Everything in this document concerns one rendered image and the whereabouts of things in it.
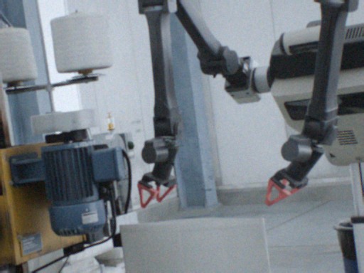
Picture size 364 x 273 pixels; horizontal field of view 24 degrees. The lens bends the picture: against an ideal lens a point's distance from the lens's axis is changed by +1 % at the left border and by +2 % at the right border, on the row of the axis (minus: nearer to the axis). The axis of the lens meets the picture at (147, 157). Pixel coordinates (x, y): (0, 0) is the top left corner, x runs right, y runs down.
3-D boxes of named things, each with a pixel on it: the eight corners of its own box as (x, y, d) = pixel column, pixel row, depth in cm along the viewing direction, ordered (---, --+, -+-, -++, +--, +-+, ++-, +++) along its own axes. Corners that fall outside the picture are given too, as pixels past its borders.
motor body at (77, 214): (117, 226, 232) (105, 137, 231) (87, 237, 219) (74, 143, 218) (73, 228, 240) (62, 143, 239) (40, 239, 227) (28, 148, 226)
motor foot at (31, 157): (66, 179, 233) (62, 148, 232) (40, 185, 223) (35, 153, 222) (40, 181, 237) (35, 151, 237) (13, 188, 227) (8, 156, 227)
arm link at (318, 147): (330, 150, 227) (317, 136, 230) (316, 149, 222) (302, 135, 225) (316, 169, 230) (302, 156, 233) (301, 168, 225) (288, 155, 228)
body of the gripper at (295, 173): (274, 175, 229) (288, 155, 226) (287, 169, 237) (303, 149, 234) (292, 190, 227) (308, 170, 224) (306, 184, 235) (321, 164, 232)
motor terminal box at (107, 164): (127, 186, 233) (122, 144, 232) (123, 190, 222) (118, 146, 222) (98, 190, 233) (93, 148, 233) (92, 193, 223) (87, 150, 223)
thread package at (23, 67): (49, 79, 256) (40, 24, 255) (18, 81, 244) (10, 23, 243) (11, 85, 264) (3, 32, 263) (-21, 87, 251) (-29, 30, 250)
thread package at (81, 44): (125, 69, 243) (116, 9, 242) (92, 70, 229) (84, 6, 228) (78, 76, 252) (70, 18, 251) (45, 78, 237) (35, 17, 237)
